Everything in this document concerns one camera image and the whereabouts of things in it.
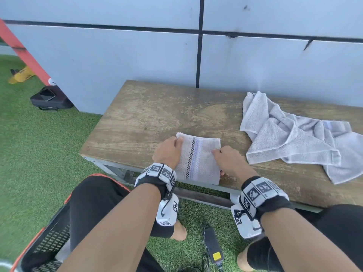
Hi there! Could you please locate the yellow power tool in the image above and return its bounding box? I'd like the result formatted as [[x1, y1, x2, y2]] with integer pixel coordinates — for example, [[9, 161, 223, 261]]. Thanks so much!
[[8, 66, 36, 85]]

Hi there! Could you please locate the white striped towel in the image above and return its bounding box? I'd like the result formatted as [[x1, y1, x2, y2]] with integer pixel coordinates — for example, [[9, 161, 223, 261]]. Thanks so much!
[[174, 132, 222, 186]]

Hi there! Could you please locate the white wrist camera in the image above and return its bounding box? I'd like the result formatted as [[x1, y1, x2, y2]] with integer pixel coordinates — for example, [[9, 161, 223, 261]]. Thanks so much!
[[156, 193, 179, 226], [230, 203, 263, 240]]

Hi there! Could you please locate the person's left forearm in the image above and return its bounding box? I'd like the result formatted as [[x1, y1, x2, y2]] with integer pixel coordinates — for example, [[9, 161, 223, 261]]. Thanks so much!
[[56, 182, 163, 272]]

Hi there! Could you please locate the grey metal table frame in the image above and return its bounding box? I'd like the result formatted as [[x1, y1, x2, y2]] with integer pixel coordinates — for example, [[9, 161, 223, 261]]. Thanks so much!
[[82, 156, 324, 213]]

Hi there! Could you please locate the person's right hand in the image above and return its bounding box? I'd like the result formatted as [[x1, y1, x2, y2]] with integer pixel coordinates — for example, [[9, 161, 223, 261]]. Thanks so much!
[[212, 146, 258, 182]]

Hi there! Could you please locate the black wristband with marker tiles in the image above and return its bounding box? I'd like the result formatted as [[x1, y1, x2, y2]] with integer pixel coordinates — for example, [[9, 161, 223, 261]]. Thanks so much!
[[134, 163, 178, 199], [239, 175, 296, 222]]

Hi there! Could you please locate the black mesh chair orange rim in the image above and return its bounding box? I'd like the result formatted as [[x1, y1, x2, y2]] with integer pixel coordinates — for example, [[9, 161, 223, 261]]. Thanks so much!
[[10, 173, 131, 272]]

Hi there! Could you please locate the person's right forearm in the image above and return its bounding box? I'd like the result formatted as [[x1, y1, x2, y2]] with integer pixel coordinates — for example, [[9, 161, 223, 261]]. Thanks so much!
[[259, 207, 361, 272]]

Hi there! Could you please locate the person's left hand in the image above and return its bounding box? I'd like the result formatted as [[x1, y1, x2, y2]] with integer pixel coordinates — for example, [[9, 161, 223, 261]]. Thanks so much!
[[152, 136, 184, 170]]

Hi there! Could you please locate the person's leg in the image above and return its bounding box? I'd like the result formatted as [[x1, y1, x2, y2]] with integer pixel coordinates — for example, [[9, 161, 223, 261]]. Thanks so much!
[[237, 204, 363, 272], [21, 175, 188, 272]]

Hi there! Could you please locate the person's left leg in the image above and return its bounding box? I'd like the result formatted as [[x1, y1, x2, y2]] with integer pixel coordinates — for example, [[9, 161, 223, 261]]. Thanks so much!
[[21, 175, 188, 272]]

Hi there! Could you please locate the black power adapter yellow label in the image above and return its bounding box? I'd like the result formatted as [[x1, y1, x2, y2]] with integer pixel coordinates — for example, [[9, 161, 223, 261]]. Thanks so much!
[[202, 226, 225, 270]]

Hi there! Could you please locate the person's right leg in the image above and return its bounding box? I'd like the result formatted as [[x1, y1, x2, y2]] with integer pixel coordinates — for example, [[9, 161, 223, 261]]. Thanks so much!
[[237, 204, 363, 272]]

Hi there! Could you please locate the black case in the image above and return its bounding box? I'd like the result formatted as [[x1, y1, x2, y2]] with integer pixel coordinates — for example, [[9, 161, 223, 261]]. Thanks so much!
[[30, 85, 74, 111]]

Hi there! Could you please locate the crumpled grey towel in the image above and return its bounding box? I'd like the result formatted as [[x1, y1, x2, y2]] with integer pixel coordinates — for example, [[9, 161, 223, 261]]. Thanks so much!
[[240, 91, 363, 185]]

